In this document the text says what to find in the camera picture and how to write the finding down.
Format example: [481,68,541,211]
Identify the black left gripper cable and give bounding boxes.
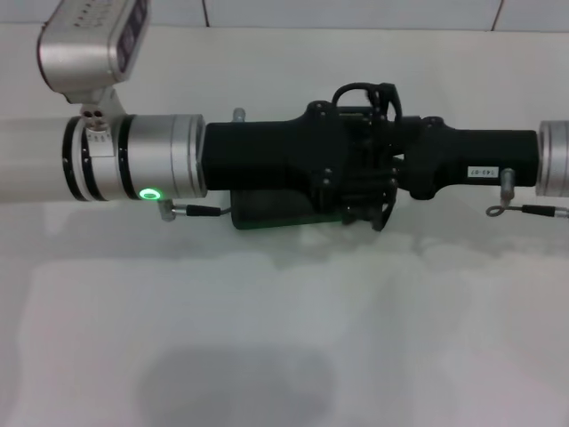
[157,198,235,220]

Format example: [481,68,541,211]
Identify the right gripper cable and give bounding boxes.
[486,167,569,220]

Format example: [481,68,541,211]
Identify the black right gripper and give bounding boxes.
[344,116,540,232]

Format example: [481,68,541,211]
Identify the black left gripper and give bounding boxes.
[202,101,389,213]

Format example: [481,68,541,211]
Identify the green glasses case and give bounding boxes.
[229,189,348,231]

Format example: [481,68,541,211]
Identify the black glasses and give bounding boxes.
[331,81,401,124]

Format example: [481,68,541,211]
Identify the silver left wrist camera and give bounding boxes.
[36,0,150,122]

